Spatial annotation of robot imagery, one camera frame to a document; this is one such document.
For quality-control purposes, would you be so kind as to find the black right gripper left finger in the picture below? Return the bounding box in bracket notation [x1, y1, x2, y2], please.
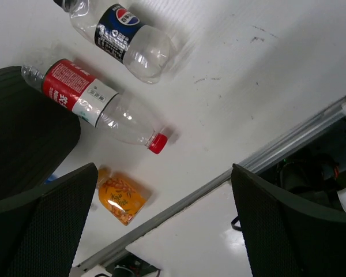
[0, 163, 98, 276]

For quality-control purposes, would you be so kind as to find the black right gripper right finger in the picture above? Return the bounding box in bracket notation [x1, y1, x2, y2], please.
[231, 164, 346, 276]

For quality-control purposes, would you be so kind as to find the small orange juice bottle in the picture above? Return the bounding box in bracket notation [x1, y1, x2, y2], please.
[96, 166, 148, 226]

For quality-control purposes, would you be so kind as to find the clear bottle red label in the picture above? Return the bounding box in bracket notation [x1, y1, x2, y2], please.
[21, 59, 168, 154]

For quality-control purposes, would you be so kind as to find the pepsi bottle dark blue label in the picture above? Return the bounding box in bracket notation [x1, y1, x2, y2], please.
[54, 1, 175, 84]

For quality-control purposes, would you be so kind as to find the black ribbed plastic bin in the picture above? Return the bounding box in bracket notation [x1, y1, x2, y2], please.
[0, 66, 81, 200]

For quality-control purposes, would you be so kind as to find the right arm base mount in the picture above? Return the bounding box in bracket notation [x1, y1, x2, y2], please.
[259, 117, 346, 211]

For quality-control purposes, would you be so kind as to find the aluminium frame rail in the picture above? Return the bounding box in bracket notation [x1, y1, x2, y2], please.
[76, 96, 346, 273]

